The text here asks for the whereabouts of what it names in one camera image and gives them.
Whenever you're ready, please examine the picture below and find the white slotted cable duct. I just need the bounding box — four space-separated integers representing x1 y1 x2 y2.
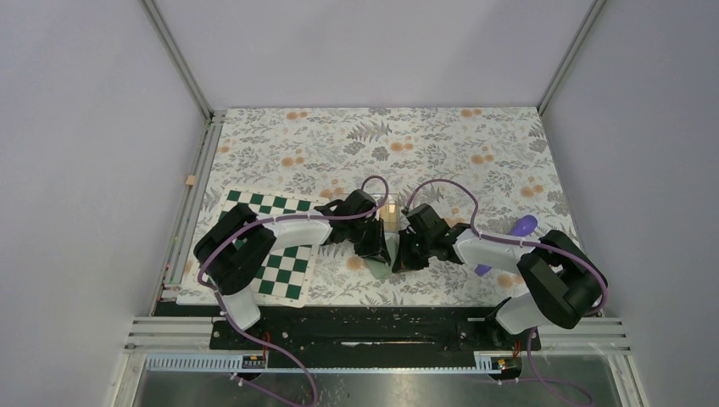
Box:
144 351 504 376

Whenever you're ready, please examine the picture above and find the purple cylinder tube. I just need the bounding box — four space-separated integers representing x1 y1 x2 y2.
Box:
475 215 538 276

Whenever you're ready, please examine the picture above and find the green white chessboard mat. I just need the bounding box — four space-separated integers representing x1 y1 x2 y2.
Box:
215 186 328 308

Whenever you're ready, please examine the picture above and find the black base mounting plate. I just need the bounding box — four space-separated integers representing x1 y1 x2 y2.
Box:
209 306 541 369

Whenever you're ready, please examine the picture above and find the floral table mat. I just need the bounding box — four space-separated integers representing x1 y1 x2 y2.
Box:
178 107 578 306

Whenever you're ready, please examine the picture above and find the green card holder wallet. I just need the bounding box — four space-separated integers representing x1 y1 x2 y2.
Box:
364 233 399 280

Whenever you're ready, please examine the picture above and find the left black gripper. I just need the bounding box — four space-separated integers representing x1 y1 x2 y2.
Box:
347 217 391 265

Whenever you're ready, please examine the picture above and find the clear box with orange blocks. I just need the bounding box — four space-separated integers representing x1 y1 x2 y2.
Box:
331 191 403 232

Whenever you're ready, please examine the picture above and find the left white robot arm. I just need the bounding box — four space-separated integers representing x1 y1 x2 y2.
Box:
193 190 392 348

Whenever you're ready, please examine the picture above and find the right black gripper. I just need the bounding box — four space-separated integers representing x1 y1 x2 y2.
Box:
393 229 435 274

